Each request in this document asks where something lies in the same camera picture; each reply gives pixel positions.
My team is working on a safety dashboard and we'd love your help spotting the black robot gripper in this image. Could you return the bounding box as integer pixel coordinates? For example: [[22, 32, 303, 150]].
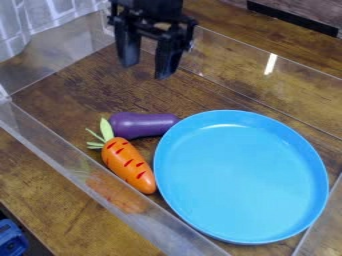
[[109, 0, 198, 79]]

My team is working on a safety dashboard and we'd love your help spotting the purple toy eggplant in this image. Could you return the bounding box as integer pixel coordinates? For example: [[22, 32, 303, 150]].
[[109, 112, 181, 140]]

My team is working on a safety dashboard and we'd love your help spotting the orange toy carrot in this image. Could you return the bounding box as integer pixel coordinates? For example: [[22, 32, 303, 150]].
[[87, 118, 157, 194]]

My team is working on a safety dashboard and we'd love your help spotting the white patterned curtain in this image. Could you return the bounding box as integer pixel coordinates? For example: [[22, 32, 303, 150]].
[[0, 0, 109, 62]]

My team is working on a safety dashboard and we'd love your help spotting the blue plastic plate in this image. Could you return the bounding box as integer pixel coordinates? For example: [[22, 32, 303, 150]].
[[154, 110, 329, 245]]

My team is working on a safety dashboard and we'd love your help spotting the blue object at corner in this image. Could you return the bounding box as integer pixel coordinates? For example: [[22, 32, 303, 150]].
[[0, 219, 29, 256]]

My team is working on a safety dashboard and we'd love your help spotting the clear acrylic enclosure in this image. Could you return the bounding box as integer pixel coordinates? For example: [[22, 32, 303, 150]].
[[0, 13, 342, 256]]

